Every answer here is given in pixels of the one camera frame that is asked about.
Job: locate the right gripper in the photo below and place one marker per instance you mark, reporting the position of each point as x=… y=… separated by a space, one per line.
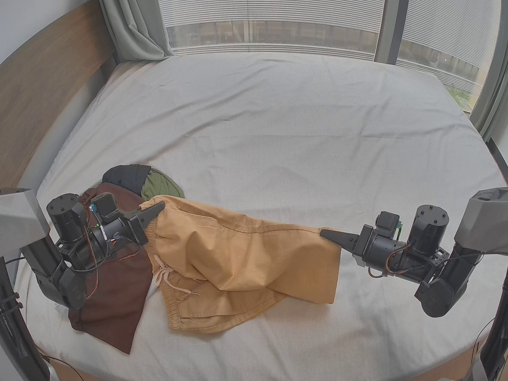
x=377 y=250

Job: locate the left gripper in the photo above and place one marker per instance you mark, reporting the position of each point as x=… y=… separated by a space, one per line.
x=119 y=230

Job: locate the tan shorts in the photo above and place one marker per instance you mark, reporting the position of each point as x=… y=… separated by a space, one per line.
x=246 y=252

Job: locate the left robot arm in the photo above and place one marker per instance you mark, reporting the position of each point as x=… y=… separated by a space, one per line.
x=65 y=216

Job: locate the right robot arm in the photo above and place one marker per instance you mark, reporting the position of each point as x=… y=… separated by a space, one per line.
x=456 y=260

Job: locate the green garment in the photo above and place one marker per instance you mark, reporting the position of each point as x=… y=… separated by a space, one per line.
x=162 y=184

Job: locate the black garment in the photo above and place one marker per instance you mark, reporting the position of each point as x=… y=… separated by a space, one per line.
x=125 y=179

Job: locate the brown garment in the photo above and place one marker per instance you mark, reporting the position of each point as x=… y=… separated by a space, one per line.
x=115 y=304

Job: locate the bed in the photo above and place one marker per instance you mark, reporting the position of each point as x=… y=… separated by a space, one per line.
x=301 y=133

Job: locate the grey-green curtain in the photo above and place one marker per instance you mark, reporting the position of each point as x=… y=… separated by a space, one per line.
x=127 y=18

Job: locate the window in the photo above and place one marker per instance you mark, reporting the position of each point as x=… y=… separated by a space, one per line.
x=317 y=10

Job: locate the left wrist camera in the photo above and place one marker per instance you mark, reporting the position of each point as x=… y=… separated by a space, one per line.
x=105 y=204

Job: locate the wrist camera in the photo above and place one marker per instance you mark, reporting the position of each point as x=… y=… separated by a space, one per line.
x=389 y=222
x=105 y=204

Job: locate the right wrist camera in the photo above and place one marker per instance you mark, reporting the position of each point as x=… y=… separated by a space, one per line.
x=389 y=222

